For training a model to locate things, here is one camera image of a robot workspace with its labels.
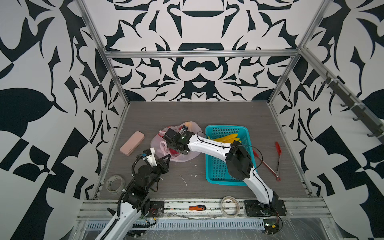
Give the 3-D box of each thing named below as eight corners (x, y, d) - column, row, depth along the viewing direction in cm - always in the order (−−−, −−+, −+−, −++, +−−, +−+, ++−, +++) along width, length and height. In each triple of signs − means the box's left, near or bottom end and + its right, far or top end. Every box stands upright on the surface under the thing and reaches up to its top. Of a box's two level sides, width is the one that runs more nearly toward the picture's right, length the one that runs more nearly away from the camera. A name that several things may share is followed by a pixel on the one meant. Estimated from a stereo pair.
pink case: (119, 152, 95) (117, 150, 93) (137, 132, 104) (136, 130, 102) (128, 157, 93) (127, 155, 91) (146, 136, 102) (145, 134, 100)
